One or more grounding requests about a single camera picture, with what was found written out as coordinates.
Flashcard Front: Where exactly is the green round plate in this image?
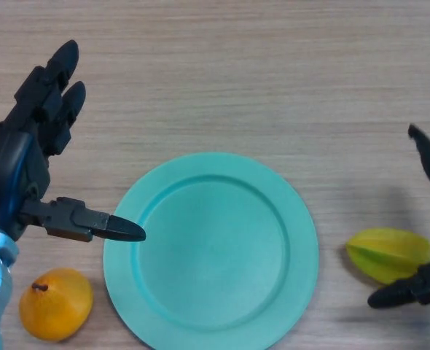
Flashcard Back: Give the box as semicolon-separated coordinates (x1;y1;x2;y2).
102;152;320;350

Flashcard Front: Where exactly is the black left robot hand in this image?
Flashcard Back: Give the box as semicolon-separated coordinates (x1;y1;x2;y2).
0;39;147;243

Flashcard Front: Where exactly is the yellow starfruit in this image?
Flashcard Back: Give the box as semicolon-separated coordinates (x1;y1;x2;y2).
345;227;430;286

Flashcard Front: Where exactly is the orange pear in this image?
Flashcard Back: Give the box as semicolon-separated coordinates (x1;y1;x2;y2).
18;268;94;343

